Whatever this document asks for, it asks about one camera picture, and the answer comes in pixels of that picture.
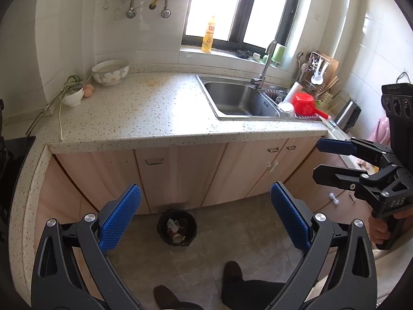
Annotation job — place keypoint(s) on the wooden cutting board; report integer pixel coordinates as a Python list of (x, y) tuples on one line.
[(334, 66)]

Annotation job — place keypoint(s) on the steel kettle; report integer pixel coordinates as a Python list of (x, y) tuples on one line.
[(347, 116)]

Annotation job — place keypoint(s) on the white plastic spoon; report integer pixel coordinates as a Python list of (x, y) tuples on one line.
[(317, 76)]

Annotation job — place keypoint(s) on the stainless steel sink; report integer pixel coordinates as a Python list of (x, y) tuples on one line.
[(238, 98)]

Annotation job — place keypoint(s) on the pink plastic object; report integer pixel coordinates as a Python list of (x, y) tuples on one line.
[(379, 130)]

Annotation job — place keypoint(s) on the utensil drying rack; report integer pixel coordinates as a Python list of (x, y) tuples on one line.
[(309, 71)]

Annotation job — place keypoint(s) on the white cup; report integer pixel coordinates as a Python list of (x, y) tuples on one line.
[(286, 109)]

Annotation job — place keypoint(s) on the person's right shoe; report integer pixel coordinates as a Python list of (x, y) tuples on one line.
[(233, 273)]

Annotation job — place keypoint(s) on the chrome faucet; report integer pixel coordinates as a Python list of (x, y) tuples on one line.
[(266, 61)]

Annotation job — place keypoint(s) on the green plastic cup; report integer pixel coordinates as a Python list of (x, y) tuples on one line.
[(278, 53)]

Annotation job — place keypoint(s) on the small glass jar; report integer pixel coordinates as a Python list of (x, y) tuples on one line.
[(256, 56)]

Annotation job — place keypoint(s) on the person's shoe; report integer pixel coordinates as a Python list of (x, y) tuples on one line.
[(233, 273), (166, 298)]

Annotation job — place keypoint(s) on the black trash bin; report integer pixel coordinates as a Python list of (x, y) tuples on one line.
[(193, 229)]

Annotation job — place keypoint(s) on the person's left shoe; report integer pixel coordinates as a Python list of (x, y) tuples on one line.
[(166, 298)]

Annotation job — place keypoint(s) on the dark framed window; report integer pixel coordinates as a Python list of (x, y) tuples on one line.
[(245, 6)]

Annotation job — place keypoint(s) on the red plastic ladle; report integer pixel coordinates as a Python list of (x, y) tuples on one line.
[(305, 103)]

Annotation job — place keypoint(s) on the dark scouring pad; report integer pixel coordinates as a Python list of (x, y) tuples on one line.
[(242, 54)]

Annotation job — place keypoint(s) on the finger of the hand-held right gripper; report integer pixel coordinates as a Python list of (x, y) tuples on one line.
[(335, 146), (335, 177)]

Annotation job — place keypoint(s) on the yellow dish soap bottle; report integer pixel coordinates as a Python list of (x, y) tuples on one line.
[(208, 38)]

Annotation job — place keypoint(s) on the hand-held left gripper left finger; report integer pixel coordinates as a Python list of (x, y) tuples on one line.
[(119, 219)]

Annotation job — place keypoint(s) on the small pale green cup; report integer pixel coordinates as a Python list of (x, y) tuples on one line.
[(265, 59)]

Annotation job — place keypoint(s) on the wooden cabinet door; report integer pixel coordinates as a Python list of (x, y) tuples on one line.
[(96, 184), (290, 164), (184, 180), (245, 171)]

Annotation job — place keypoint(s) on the person's right forearm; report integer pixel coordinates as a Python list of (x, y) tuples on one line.
[(393, 274)]

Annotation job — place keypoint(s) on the white cabinet child lock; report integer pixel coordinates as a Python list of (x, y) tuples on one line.
[(272, 165), (333, 199)]

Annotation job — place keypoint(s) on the grey floral bowl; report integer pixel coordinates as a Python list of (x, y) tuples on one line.
[(111, 74)]

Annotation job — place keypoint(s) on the person's right hand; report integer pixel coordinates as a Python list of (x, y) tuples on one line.
[(373, 231)]

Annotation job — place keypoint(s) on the small white bowl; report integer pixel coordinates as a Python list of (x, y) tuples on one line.
[(73, 97)]

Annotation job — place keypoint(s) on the black stove top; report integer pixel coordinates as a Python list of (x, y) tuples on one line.
[(14, 164)]

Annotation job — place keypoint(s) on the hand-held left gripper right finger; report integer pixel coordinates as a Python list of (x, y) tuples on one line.
[(290, 219)]

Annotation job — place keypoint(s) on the white cylinder bottle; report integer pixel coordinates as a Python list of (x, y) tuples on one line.
[(293, 92)]

